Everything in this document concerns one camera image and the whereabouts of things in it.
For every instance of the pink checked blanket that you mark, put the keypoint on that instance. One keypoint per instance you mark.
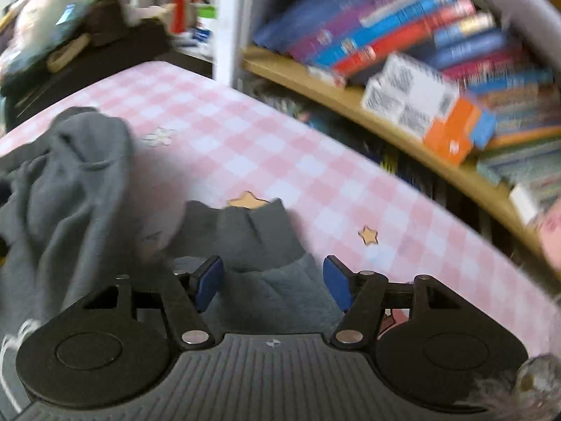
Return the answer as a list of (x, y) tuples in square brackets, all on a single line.
[(263, 140)]

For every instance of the row of colourful books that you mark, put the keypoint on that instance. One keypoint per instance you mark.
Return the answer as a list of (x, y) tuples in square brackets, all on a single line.
[(394, 22)]

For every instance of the white floral plush toy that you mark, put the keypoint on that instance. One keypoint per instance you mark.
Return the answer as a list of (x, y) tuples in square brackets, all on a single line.
[(41, 13)]

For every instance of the black bag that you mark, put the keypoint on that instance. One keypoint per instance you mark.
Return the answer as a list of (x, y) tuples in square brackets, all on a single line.
[(109, 30)]

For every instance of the orange box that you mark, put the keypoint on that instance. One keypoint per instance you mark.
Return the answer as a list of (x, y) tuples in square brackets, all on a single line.
[(453, 133)]

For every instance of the grey sweatshirt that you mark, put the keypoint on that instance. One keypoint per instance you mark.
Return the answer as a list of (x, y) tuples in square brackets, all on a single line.
[(74, 210)]

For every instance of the white printed box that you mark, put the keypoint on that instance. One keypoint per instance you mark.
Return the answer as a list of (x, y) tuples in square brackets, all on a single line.
[(407, 92)]

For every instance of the grey furry toy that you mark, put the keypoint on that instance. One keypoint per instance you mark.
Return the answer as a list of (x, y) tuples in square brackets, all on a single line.
[(521, 381)]

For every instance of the wooden bookshelf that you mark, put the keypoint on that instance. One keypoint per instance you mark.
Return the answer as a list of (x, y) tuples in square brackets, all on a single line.
[(307, 80)]

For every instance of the red bottle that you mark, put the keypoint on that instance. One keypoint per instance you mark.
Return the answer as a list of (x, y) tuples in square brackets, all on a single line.
[(179, 2)]

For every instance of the pink plush toy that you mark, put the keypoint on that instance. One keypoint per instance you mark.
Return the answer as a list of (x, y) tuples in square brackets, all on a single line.
[(550, 232)]

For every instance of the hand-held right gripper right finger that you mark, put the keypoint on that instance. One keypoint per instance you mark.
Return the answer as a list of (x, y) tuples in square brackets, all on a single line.
[(336, 281)]

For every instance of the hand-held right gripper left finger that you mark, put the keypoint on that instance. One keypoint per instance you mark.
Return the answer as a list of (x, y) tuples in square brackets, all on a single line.
[(209, 281)]

